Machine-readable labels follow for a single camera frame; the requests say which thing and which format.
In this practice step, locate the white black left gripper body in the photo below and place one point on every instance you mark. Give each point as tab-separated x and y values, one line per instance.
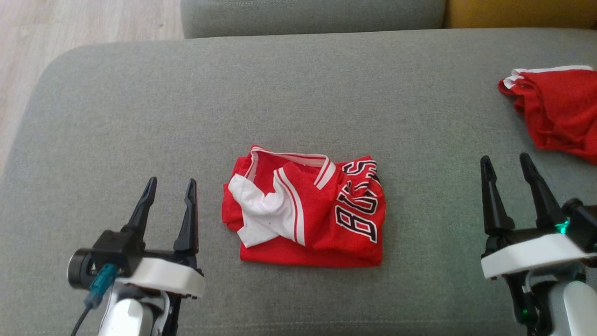
165	275

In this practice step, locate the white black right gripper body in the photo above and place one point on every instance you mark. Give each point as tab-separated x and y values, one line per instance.
531	254

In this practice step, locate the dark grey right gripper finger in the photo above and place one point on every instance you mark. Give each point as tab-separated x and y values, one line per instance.
495	210
543	200

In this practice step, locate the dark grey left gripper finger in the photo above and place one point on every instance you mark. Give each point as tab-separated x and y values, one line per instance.
189	228
142	210

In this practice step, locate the red shorts with white trim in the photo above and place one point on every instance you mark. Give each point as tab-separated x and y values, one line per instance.
559	112

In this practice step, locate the red white basketball jersey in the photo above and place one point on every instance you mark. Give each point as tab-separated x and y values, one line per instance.
317	224

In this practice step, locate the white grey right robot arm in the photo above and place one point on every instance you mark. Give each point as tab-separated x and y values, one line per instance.
578	312

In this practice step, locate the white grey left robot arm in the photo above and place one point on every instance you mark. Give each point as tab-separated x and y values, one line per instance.
126	322

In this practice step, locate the large grey sofa chaise cushion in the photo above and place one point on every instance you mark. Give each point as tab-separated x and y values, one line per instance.
280	93

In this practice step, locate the yellow sofa back cushion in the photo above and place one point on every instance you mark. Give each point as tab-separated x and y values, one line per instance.
517	11

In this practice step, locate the grey sofa seat cushion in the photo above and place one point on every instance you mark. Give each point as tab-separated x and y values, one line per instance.
312	16

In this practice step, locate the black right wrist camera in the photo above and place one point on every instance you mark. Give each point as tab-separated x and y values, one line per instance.
583	219

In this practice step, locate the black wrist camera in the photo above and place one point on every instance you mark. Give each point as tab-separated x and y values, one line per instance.
583	219
112	247

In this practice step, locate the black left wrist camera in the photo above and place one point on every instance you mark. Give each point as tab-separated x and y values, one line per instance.
112	247

